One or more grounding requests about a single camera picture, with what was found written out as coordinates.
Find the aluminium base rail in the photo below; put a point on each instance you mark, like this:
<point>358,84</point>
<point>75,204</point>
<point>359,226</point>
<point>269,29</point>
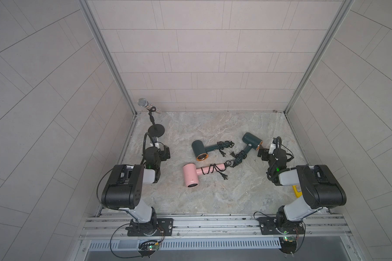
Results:
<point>212,226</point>

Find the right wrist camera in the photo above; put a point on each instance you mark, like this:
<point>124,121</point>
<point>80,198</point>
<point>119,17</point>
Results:
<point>276,144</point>

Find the black microphone stand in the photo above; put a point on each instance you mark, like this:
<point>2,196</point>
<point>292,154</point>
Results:
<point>155,130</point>

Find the yellow sticker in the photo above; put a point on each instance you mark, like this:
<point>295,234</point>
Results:
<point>297,190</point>

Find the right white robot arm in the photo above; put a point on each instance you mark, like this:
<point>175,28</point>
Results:
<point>319,188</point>

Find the green hair dryer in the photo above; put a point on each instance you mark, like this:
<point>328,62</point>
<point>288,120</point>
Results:
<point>252,143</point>
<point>201,152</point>

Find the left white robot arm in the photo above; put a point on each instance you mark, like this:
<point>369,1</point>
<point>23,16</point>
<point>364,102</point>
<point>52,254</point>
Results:
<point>124,188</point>

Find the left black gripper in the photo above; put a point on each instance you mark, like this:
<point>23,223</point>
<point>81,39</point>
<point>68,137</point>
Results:
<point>162,154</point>

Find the pink hair dryer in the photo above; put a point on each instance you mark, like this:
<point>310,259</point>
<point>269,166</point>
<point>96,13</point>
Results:
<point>192,173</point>

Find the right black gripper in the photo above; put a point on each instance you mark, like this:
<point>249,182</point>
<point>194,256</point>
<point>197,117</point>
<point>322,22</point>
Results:
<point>265,154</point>

